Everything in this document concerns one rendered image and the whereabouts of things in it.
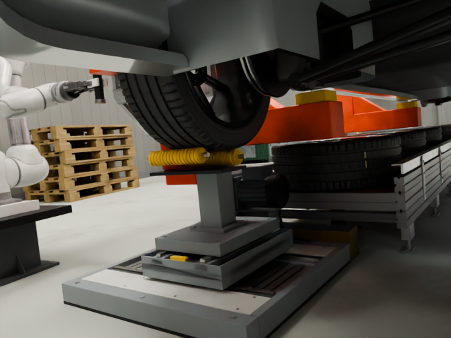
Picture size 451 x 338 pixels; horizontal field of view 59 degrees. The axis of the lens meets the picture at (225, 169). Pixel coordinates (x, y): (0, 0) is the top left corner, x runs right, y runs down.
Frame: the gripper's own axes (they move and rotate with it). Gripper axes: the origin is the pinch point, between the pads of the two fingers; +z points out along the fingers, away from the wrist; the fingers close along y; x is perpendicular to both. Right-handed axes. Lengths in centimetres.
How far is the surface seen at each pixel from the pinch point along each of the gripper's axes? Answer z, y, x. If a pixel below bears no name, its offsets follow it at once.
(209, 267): 54, 8, -67
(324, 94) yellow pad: 70, -61, -12
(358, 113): 24, -255, -15
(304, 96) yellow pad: 60, -61, -12
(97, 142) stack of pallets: -305, -224, -13
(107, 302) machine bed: 21, 23, -78
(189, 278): 45, 8, -72
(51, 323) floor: 6, 35, -83
